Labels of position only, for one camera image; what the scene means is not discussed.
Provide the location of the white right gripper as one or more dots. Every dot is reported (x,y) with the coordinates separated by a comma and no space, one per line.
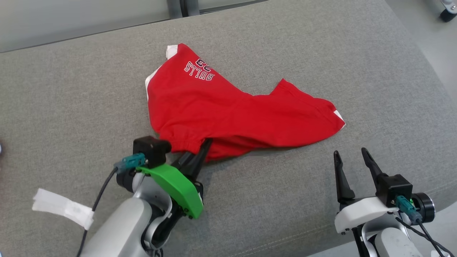
(360,212)

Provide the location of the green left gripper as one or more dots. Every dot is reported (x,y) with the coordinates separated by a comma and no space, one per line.
(178,189)

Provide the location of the red shorts white stripe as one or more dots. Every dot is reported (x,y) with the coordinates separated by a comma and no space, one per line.
(228,114)

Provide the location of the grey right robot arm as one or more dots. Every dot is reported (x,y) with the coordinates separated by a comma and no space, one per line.
(392,246)

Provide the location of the grey fabric sofa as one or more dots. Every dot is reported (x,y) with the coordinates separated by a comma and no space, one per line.
(250,200)

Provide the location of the white tape tag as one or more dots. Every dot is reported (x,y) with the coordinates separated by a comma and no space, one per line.
(64,207)

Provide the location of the black caster wheel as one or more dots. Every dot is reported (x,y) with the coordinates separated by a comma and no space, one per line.
(448,15)

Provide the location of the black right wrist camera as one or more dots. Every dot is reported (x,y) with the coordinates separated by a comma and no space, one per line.
(392,187)

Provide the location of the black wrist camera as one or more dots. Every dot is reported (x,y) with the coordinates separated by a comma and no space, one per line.
(392,187)
(150,148)

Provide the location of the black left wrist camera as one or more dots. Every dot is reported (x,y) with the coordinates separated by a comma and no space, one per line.
(150,148)

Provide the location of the grey partition post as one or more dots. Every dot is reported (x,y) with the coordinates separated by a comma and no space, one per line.
(175,7)
(192,6)

